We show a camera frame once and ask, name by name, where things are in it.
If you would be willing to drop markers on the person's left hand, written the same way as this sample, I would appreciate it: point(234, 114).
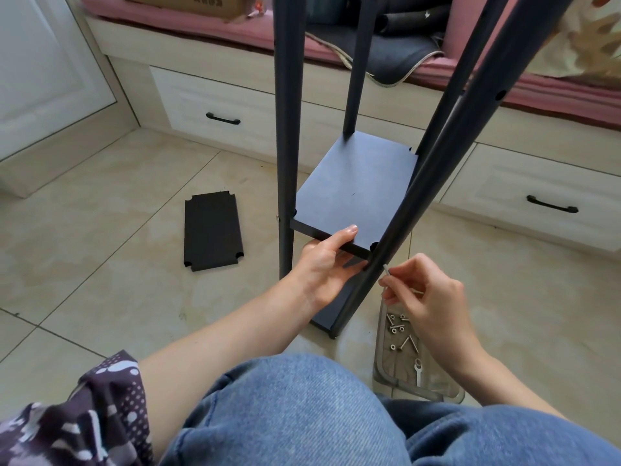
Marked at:
point(315, 269)

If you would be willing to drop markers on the person's right hand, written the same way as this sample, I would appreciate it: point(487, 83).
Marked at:
point(436, 305)

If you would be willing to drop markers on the person's left thumb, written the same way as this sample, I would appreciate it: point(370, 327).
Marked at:
point(339, 237)

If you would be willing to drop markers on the person's right thumb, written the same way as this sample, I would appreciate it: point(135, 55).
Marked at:
point(395, 287)

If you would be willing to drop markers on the person's left forearm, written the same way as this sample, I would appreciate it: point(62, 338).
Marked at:
point(223, 349)

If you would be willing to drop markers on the person's right forearm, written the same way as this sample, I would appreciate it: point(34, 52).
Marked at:
point(504, 385)

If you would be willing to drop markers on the cluster of loose screws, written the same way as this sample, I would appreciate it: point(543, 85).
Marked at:
point(399, 329)

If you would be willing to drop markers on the clear plastic tray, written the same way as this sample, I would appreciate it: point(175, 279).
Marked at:
point(402, 373)

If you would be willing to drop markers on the small silver wrench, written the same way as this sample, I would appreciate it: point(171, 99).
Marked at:
point(418, 371)

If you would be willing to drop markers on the dark grey rack pole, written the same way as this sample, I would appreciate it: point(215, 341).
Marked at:
point(463, 67)
point(358, 67)
point(289, 140)
point(456, 140)

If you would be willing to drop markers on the black notched shelf board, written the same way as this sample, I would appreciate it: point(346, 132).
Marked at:
point(212, 231)

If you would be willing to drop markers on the blue jeans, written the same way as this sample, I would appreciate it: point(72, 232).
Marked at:
point(310, 417)

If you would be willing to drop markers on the cream drawer front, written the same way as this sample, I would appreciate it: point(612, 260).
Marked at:
point(533, 184)
point(213, 99)

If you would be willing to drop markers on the grey blanket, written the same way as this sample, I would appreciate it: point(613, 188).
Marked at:
point(393, 58)

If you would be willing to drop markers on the cream wooden bench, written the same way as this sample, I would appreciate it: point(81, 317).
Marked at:
point(233, 58)

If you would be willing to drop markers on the black rolled fabric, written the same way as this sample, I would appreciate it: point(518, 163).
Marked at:
point(417, 19)

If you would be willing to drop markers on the pink bench cushion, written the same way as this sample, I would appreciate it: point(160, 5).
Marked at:
point(558, 99)

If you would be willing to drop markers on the brown cardboard box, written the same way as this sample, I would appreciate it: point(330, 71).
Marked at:
point(194, 3)

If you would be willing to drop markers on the patterned purple sleeve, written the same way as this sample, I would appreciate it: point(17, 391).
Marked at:
point(87, 422)

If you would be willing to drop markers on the patterned beige pillow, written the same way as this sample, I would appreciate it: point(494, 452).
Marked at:
point(587, 38)

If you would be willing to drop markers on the white cabinet door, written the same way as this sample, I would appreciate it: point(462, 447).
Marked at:
point(48, 72)

